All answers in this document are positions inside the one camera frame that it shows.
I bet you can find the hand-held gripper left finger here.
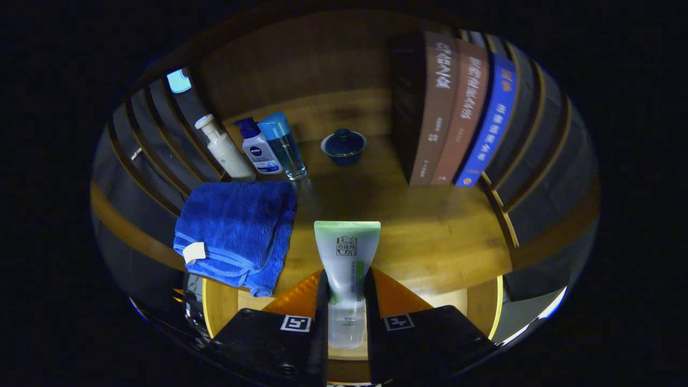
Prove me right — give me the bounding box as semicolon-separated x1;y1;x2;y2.
203;269;329;386

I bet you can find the green white cream tube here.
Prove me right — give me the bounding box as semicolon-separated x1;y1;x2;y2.
314;220;382;349

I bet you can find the dark blue lidded teacup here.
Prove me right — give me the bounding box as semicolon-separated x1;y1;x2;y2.
321;128;367;166

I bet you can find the folded blue towel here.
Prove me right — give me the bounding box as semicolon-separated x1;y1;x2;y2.
173;181;298;298

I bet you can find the clear bottle teal cap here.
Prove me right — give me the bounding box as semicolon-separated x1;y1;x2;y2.
257;112;307;181

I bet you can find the blue book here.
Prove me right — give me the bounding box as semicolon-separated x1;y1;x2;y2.
454;52;518;188

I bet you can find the white lotion bottle blue cap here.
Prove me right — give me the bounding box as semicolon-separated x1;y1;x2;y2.
234;117;284;175

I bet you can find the brown wooden cabinet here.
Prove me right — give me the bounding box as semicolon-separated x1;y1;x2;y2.
90;11;600;302

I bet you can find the dark brown book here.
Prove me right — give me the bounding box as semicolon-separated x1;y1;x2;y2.
391;31;460;186

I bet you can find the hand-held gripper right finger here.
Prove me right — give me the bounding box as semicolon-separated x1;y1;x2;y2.
364;267;498;385

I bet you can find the reddish brown book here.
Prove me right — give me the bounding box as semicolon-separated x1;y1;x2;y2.
430;39;490;186

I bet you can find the wooden countertop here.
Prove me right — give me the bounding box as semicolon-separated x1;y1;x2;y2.
177;89;514;299

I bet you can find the black electronics box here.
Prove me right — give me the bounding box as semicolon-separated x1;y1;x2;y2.
172;271;210;339

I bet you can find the white pump bottle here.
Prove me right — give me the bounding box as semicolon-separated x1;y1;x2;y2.
195;114;256;181

